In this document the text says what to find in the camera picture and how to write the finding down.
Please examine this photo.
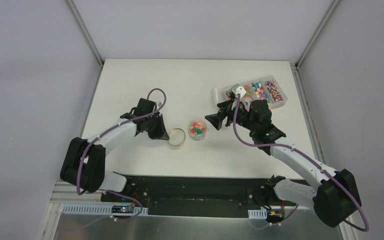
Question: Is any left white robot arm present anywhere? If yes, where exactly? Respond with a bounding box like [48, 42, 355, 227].
[60, 98, 170, 203]

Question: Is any clear plastic scoop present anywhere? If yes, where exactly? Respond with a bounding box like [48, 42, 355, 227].
[211, 87, 228, 107]

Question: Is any white cable duct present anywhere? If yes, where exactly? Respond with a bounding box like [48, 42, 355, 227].
[61, 203, 148, 217]
[247, 208, 268, 220]

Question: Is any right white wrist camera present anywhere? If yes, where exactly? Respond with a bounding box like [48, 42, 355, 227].
[231, 84, 247, 99]

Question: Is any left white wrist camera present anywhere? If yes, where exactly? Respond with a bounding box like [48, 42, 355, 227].
[155, 101, 166, 112]

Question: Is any aluminium frame post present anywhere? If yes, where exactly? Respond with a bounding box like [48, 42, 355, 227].
[64, 0, 105, 69]
[294, 0, 342, 71]

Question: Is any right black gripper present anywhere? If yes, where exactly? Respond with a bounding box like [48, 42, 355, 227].
[205, 98, 258, 133]

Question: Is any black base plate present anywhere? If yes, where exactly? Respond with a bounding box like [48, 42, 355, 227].
[100, 172, 307, 219]

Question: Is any clear compartment candy box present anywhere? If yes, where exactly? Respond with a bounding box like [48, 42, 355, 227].
[221, 75, 288, 110]

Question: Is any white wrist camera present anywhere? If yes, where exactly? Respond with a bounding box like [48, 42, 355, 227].
[231, 84, 247, 99]
[155, 101, 166, 112]

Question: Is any clear plastic jar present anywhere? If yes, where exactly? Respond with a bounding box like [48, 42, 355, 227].
[188, 119, 208, 141]

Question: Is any right white cable duct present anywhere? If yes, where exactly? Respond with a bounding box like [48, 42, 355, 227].
[247, 208, 268, 220]

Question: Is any right aluminium frame post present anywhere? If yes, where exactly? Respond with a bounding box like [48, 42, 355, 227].
[294, 0, 342, 71]

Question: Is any left aluminium frame post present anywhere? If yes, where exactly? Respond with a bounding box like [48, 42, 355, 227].
[64, 0, 105, 69]

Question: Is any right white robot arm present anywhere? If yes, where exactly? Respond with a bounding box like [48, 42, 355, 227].
[205, 99, 369, 231]

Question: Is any left white cable duct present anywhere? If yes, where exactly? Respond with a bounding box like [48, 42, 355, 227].
[61, 203, 148, 217]

